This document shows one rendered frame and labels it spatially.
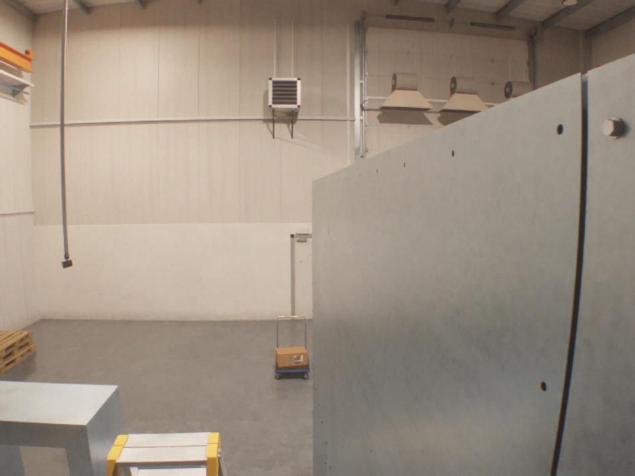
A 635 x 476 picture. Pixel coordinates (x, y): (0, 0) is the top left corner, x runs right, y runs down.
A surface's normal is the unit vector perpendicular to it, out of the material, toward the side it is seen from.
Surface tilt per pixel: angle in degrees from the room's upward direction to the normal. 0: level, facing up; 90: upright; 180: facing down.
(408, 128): 90
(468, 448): 90
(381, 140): 90
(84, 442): 90
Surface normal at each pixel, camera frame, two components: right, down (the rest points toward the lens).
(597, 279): -1.00, 0.01
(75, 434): 0.08, 0.10
